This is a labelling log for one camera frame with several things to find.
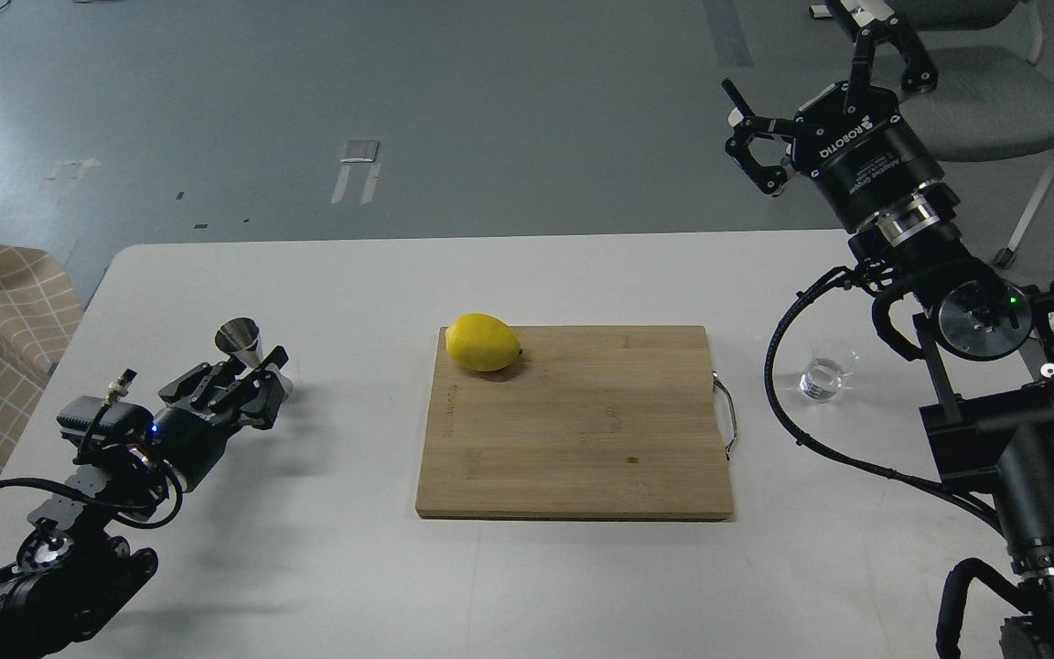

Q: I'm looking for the bamboo cutting board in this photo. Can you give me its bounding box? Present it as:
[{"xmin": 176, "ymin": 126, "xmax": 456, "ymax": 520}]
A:
[{"xmin": 414, "ymin": 325, "xmax": 736, "ymax": 522}]

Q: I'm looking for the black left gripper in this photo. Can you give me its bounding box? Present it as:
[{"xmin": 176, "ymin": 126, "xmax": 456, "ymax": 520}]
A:
[{"xmin": 154, "ymin": 345, "xmax": 289, "ymax": 492}]

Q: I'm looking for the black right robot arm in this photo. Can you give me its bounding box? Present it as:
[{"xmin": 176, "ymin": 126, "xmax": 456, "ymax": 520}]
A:
[{"xmin": 721, "ymin": 1, "xmax": 1054, "ymax": 658}]

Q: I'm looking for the steel double jigger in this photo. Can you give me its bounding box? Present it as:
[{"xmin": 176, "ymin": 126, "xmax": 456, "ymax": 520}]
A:
[{"xmin": 214, "ymin": 317, "xmax": 294, "ymax": 401}]

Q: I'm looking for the clear glass cup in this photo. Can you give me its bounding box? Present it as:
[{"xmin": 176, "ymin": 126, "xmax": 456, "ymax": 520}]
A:
[{"xmin": 796, "ymin": 340, "xmax": 861, "ymax": 404}]

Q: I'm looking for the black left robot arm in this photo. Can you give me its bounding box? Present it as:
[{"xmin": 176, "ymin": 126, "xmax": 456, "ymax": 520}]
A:
[{"xmin": 0, "ymin": 346, "xmax": 289, "ymax": 658}]

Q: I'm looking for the grey office chair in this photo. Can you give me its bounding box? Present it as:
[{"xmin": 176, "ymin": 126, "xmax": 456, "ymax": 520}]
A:
[{"xmin": 809, "ymin": 0, "xmax": 1054, "ymax": 268}]

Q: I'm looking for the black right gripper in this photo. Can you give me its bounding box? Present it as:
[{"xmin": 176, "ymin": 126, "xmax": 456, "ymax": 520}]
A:
[{"xmin": 721, "ymin": 1, "xmax": 944, "ymax": 231}]

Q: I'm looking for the yellow lemon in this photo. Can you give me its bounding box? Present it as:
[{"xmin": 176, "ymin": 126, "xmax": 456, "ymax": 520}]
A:
[{"xmin": 445, "ymin": 313, "xmax": 522, "ymax": 373}]

